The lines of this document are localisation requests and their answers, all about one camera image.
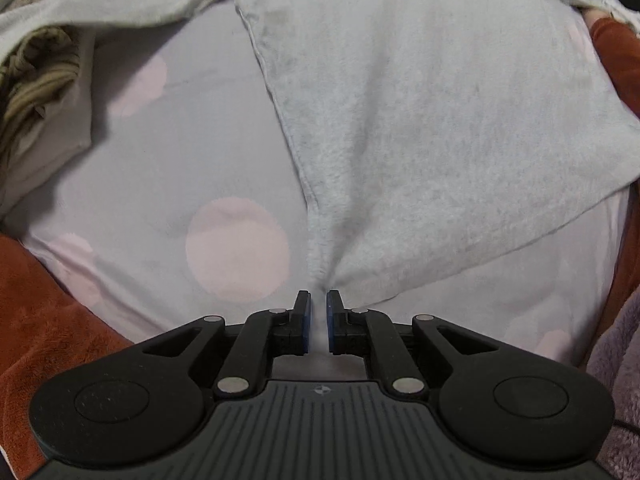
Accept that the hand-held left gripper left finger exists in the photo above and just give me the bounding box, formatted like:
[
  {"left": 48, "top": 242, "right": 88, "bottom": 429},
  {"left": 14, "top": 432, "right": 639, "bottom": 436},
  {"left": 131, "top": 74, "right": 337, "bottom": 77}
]
[{"left": 142, "top": 290, "right": 313, "bottom": 401}]

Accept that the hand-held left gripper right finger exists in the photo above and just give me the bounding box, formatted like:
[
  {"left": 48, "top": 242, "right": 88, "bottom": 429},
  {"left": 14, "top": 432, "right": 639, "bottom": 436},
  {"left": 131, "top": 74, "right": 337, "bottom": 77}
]
[{"left": 326, "top": 288, "right": 501, "bottom": 401}]

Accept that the grey sweatshirt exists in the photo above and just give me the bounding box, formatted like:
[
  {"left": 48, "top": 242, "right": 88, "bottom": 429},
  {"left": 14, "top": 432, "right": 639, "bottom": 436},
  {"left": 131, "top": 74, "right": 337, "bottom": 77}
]
[{"left": 0, "top": 0, "right": 640, "bottom": 306}]

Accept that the polka dot bed sheet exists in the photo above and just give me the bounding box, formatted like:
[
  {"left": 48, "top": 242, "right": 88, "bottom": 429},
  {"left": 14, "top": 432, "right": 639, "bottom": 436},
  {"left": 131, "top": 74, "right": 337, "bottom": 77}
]
[{"left": 0, "top": 0, "right": 631, "bottom": 376}]

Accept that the white garment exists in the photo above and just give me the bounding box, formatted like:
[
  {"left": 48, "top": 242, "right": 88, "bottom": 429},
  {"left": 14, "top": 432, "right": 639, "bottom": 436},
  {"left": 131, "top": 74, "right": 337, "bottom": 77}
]
[{"left": 0, "top": 25, "right": 96, "bottom": 211}]

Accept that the olive knit sweater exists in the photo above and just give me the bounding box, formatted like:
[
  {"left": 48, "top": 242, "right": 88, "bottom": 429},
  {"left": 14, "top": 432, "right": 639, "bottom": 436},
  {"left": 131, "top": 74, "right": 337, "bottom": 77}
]
[{"left": 0, "top": 0, "right": 96, "bottom": 171}]

